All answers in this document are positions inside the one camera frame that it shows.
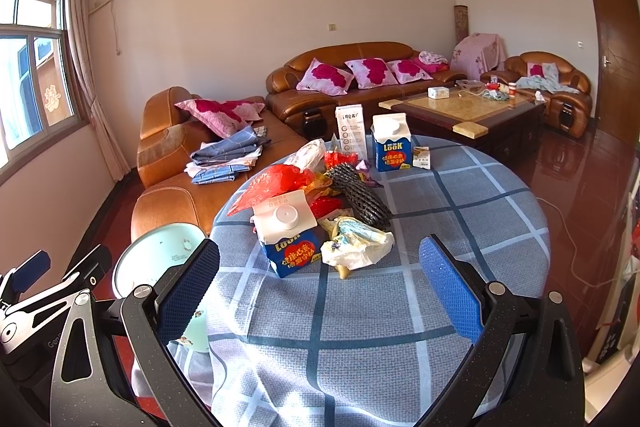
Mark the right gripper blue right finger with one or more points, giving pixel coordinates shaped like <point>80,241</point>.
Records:
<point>487,314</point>

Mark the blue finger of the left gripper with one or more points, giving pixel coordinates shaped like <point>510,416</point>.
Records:
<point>29,272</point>

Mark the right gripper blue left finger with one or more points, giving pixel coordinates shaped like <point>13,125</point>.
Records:
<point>153,316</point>

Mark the white wrapper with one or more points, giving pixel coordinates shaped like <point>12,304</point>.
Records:
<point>353,245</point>

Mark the yellow plastic bag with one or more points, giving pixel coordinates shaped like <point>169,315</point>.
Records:
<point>320,186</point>

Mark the clear plastic bag red print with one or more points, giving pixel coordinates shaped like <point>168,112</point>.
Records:
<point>309,157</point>

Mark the light blue trash bin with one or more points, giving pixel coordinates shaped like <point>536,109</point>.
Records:
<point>152,254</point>

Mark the orange leather chaise sofa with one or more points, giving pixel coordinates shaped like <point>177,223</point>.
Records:
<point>168,136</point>

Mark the blue plaid tablecloth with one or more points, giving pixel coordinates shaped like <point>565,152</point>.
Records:
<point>375,349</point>

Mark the folded blue plaid bedding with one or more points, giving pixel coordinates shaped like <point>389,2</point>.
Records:
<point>222,161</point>

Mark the small paper tag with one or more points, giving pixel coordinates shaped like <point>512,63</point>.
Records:
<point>421,157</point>

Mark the red orange plastic bag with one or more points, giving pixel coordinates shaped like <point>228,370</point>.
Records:
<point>274,181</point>

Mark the wooden coffee table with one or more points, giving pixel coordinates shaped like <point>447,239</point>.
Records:
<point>506,130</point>

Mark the pink red pillow on chaise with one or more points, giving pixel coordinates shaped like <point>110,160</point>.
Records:
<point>223,118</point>

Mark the small white box on table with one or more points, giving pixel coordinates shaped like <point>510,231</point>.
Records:
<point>438,93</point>

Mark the tall white blue carton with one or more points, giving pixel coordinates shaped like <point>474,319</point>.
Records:
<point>351,130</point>

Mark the brown leather armchair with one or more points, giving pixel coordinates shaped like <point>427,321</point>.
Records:
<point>544,76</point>

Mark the pink red cushion right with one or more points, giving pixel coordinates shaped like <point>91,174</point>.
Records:
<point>408,71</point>

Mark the pink red cushion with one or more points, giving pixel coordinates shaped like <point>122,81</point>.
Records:
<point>371,73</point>
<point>326,79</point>
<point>408,71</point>

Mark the pink cloth covered object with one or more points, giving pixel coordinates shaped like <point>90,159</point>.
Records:
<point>478,53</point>

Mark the pink red cushion middle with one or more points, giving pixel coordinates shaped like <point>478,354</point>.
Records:
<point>371,73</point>

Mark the pink red cushion left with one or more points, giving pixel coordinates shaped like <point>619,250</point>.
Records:
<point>326,79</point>

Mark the pink curtain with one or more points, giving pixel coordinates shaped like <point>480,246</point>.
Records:
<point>77,25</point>

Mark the brown wooden door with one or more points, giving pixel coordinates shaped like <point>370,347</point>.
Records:
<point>617,109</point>

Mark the window with frame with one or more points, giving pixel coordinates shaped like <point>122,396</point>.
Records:
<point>40,100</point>

